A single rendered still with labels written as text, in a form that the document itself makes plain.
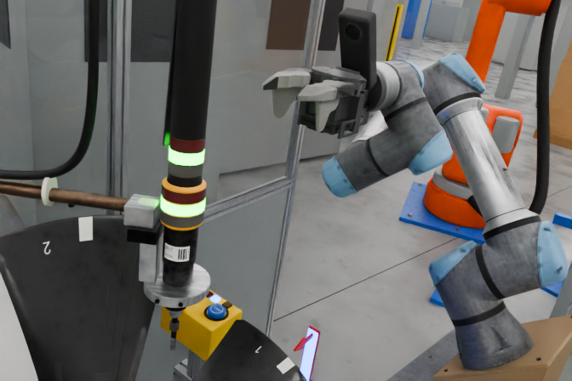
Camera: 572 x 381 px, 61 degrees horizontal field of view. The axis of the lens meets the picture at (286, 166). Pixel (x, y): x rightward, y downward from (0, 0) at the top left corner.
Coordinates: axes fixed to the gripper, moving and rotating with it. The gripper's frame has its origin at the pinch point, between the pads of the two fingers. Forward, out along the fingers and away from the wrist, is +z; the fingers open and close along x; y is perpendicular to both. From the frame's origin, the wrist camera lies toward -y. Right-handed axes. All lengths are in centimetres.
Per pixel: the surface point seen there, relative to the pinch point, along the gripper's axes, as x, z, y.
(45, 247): 20.9, 18.7, 24.9
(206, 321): 24, -17, 59
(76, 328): 12.6, 19.6, 32.3
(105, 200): 5.6, 20.3, 11.4
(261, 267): 70, -100, 105
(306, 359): 0, -19, 54
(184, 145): -1.3, 16.8, 4.0
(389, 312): 42, -198, 166
